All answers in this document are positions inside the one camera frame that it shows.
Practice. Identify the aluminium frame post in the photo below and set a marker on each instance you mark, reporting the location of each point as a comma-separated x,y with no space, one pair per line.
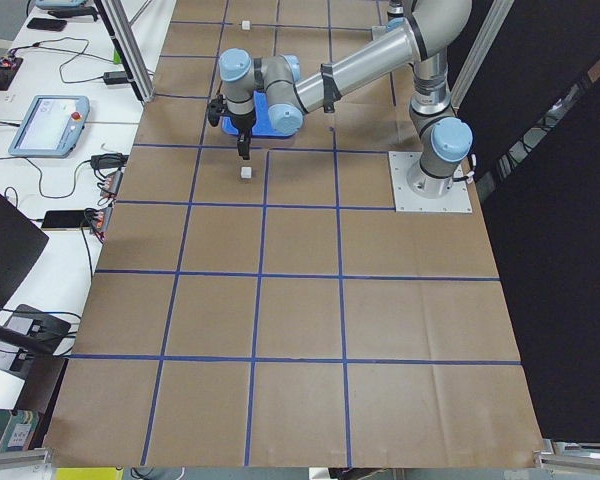
120,32

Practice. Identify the teach pendant tablet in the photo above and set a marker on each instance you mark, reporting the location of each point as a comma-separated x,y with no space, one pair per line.
51,127

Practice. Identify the black monitor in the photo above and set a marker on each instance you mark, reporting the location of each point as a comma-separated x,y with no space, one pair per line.
21,245

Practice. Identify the black power adapter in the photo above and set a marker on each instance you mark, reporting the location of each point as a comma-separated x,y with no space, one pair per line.
115,78

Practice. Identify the blue plastic tray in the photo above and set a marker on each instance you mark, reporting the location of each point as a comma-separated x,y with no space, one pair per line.
262,127

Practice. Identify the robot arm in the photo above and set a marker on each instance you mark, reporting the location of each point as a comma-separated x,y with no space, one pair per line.
395,9
418,39

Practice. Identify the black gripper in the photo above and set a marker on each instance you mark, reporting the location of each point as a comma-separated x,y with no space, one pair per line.
242,122

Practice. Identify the usb hub with cables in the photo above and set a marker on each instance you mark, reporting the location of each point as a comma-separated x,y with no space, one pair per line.
96,220

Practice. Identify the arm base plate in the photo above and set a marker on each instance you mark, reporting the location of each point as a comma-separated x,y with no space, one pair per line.
416,192

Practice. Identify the black smartphone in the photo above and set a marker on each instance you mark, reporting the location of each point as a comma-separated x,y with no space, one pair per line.
64,220

